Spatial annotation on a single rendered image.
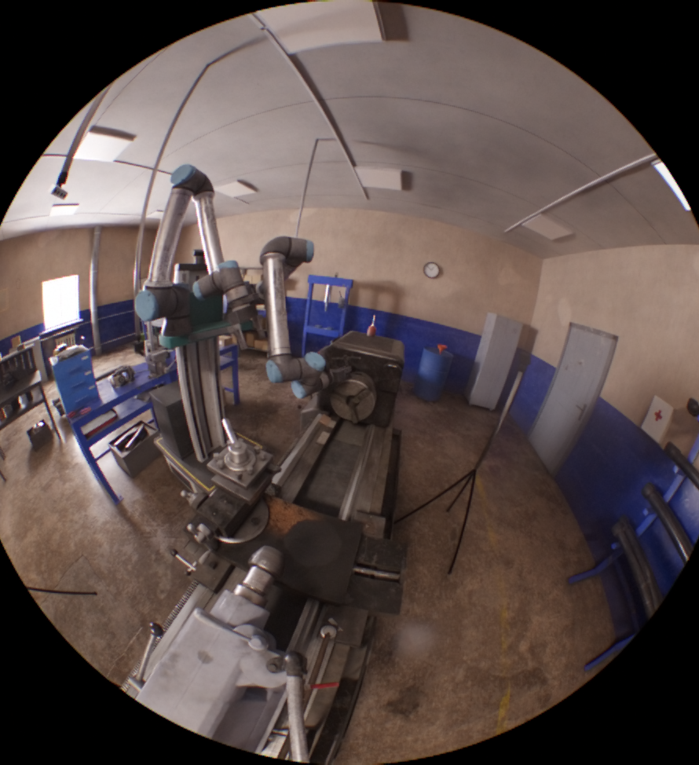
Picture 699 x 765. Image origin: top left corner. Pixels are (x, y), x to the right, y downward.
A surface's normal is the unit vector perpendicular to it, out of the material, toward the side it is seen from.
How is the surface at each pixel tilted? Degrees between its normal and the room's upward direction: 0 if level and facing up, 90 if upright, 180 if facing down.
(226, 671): 0
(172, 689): 0
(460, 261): 90
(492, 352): 90
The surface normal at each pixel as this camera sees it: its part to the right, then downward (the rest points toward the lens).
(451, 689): 0.15, -0.91
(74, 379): 0.96, 0.22
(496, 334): -0.22, 0.36
